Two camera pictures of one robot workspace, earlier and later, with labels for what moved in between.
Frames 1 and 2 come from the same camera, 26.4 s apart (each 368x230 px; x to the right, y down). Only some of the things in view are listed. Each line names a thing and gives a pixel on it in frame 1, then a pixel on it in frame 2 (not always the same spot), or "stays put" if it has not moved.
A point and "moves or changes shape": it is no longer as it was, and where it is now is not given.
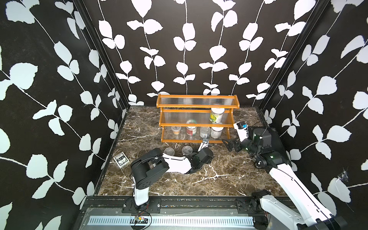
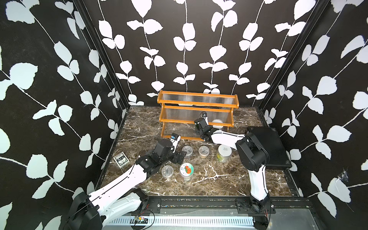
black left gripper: x=210 y=159 -> x=180 y=159
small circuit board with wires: x=139 y=219 stays put
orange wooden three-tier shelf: x=193 y=118 stays put
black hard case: x=277 y=144 stays put
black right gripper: x=232 y=143 -> x=197 y=128
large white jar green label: x=216 y=114 -> x=224 y=153
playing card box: x=121 y=159 stays put
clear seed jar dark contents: x=169 y=151 moves or changes shape
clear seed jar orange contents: x=187 y=150 moves or changes shape
